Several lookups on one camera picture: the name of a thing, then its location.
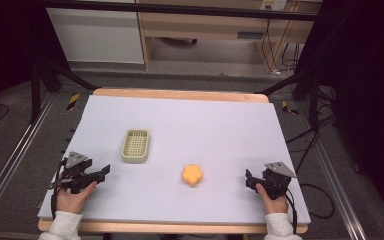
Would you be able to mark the black metal crossbar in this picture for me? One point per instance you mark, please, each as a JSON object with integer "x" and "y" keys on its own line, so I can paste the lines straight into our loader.
{"x": 180, "y": 9}

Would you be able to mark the black metal stand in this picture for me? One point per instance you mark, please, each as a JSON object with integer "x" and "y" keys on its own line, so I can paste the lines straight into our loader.
{"x": 308, "y": 86}
{"x": 41, "y": 80}

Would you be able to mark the yellow black striped tape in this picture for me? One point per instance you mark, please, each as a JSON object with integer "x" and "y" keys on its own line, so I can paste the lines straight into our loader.
{"x": 73, "y": 101}
{"x": 289, "y": 108}

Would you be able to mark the white cabinet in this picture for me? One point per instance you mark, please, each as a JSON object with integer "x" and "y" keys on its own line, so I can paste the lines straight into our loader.
{"x": 96, "y": 36}

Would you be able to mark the orange flower-shaped sponge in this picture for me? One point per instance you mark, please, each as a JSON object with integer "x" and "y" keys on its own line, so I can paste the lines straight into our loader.
{"x": 192, "y": 174}

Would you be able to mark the person's right hand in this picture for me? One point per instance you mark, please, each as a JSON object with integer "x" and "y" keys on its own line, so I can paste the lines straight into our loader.
{"x": 275, "y": 204}

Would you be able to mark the white power strip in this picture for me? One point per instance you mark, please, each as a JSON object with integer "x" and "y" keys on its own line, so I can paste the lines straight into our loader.
{"x": 273, "y": 4}

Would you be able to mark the beige plastic basket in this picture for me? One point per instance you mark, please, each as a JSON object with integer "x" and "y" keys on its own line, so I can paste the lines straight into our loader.
{"x": 135, "y": 145}

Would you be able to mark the metal floor rail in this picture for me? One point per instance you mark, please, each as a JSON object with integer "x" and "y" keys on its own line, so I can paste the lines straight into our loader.
{"x": 333, "y": 176}
{"x": 16, "y": 153}

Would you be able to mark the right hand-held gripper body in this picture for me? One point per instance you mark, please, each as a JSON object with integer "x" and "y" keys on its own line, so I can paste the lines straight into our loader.
{"x": 276, "y": 180}

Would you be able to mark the dark curtain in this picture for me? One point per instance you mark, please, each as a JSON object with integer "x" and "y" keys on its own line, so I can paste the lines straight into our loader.
{"x": 370, "y": 83}
{"x": 10, "y": 40}

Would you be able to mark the pale lilac table mat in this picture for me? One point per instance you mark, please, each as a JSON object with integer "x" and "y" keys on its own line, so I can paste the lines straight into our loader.
{"x": 196, "y": 133}

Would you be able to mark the wooden table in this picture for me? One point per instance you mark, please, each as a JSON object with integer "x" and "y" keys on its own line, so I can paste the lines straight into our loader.
{"x": 180, "y": 94}

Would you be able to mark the person's left hand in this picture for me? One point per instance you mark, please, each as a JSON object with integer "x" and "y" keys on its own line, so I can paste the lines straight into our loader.
{"x": 71, "y": 200}

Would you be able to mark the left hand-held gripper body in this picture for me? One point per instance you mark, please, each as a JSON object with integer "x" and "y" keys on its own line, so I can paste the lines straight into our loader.
{"x": 75, "y": 173}

